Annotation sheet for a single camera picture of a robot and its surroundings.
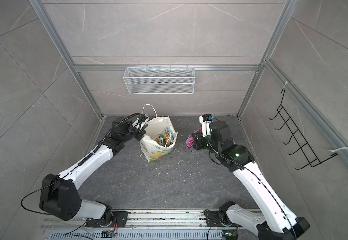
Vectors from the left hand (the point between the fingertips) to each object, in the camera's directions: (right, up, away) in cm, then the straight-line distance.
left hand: (145, 120), depth 82 cm
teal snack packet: (+12, -7, +11) cm, 18 cm away
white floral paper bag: (+4, -17, -2) cm, 17 cm away
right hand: (+25, -7, -14) cm, 30 cm away
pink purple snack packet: (+24, -10, -14) cm, 29 cm away
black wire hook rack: (+73, -13, -19) cm, 77 cm away
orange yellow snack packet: (+13, -13, +10) cm, 21 cm away
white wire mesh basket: (+6, +28, +19) cm, 35 cm away
